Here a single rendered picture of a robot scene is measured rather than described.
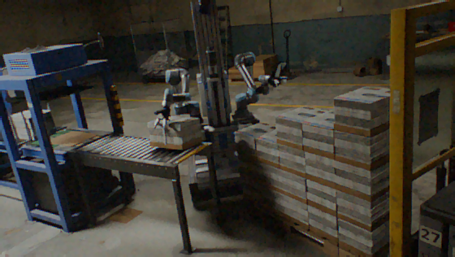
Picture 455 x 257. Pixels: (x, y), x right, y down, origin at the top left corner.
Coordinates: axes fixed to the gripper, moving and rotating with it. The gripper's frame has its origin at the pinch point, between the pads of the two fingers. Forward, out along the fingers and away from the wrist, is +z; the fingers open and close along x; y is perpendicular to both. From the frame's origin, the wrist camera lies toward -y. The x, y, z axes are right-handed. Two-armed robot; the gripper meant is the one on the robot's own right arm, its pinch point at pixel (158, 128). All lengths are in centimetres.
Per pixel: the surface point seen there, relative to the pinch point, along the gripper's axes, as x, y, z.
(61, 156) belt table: 110, -7, 36
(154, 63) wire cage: 556, 508, -304
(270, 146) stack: -82, 50, -2
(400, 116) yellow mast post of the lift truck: -195, -29, -8
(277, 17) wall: 225, 564, -437
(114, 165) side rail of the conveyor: 43, 0, 37
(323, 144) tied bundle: -136, 26, -2
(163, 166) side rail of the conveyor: -16.5, -2.5, 31.7
